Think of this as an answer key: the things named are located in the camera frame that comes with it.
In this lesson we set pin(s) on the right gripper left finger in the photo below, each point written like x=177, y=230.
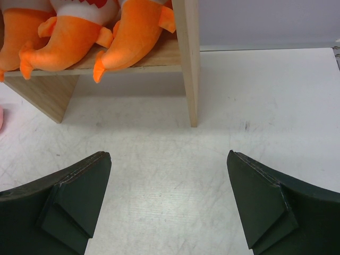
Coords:
x=58, y=213

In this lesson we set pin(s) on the pink plush red polka-dot shirt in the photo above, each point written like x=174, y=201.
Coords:
x=1, y=117

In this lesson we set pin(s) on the orange shark plush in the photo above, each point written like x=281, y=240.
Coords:
x=135, y=34
x=20, y=26
x=77, y=26

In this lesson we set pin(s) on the wooden three-tier shelf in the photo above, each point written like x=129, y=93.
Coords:
x=50, y=92

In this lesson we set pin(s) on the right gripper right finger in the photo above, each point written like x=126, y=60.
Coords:
x=281, y=214

